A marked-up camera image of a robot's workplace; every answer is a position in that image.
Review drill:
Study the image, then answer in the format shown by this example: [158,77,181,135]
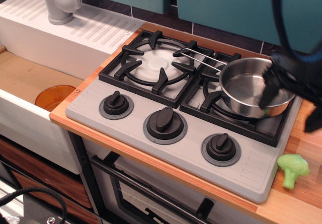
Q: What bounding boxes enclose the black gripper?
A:
[259,53,322,133]

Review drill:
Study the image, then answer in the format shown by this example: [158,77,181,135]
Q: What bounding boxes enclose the steel pan with wire handle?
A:
[179,48,295,119]

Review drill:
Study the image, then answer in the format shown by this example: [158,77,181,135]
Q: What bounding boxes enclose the green toy cauliflower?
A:
[277,154,310,189]

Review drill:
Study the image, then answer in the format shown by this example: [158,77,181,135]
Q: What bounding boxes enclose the grey toy stove top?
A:
[64,48,307,204]

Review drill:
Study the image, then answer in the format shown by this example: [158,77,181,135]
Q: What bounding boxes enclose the black right stove knob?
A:
[201,133,242,167]

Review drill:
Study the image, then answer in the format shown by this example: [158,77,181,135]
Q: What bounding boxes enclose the black stove knob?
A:
[99,91,134,120]
[201,133,242,167]
[143,107,188,145]

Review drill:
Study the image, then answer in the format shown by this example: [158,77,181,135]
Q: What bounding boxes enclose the black middle stove knob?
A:
[143,107,188,145]

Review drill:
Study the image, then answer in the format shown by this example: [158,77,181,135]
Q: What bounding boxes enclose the black left stove knob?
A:
[99,91,134,120]

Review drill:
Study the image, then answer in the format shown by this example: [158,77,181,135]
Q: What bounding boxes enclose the black right burner grate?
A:
[180,52,301,147]

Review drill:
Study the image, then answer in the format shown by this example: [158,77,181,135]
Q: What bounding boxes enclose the black burner grate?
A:
[180,52,301,147]
[99,30,214,108]

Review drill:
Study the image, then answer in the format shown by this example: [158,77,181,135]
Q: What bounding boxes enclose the black left burner grate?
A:
[99,30,214,108]

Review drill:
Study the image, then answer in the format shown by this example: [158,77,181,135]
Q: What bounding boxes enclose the wooden drawer fronts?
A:
[1,136,99,224]

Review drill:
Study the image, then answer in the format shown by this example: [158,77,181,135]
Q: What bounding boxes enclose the orange plastic plate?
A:
[35,85,75,112]

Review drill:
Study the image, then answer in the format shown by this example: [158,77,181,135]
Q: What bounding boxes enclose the grey toy faucet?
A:
[45,0,82,25]

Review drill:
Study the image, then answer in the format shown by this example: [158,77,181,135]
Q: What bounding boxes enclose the white toy sink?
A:
[1,0,143,174]

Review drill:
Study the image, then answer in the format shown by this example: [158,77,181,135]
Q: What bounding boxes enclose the black braided cable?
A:
[271,0,322,63]

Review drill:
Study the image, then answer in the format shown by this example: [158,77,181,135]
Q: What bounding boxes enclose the teal wall cabinet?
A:
[75,0,322,56]

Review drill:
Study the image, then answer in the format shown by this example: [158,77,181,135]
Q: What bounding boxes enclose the oven door with black handle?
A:
[90,152,259,223]

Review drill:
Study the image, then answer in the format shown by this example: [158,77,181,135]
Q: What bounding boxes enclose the black cable near camera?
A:
[0,186,68,224]

